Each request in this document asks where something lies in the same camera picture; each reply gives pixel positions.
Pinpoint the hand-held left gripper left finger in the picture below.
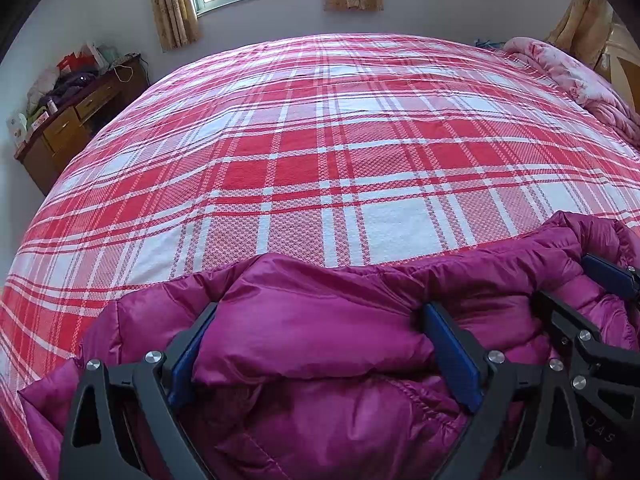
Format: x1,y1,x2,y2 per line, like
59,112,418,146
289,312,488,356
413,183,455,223
59,301,219,480

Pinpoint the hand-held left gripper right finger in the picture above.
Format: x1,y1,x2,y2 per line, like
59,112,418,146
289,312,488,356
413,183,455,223
419,302,588,480

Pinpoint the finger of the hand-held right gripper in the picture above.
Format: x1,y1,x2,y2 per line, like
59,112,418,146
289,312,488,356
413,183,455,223
531,291,603,356
581,254,640,302

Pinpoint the magenta puffer jacket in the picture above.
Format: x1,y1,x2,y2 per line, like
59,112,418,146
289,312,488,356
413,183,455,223
17,211,640,480

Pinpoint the dark purple clothes pile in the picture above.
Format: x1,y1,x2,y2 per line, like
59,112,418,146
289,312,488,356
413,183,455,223
37,71,98,111

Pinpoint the pink floral quilt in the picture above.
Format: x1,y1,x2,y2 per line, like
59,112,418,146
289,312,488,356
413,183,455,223
502,36,640,148

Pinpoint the beige wooden headboard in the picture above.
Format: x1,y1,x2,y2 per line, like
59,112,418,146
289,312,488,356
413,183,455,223
595,22,640,106

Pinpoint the bed with red plaid sheet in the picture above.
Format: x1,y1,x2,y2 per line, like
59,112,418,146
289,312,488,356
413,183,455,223
0,32,640,480

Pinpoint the brown wooden desk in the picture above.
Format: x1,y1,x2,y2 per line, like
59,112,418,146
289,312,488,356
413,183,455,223
14,54,151,196

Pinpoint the beige side window curtain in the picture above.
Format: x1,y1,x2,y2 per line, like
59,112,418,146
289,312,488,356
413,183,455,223
545,0,616,68

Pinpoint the white carton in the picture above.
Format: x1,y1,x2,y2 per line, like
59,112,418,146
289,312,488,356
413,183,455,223
6,112,28,148

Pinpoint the pale pink cloth bundle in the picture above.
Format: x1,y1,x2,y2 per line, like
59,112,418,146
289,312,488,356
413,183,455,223
25,66,61,111

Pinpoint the light blue bag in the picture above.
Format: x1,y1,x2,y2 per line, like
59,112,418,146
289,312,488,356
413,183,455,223
95,44,123,68

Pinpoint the red gift bag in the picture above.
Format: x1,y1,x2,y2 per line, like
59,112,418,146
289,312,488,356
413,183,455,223
56,44,98,73

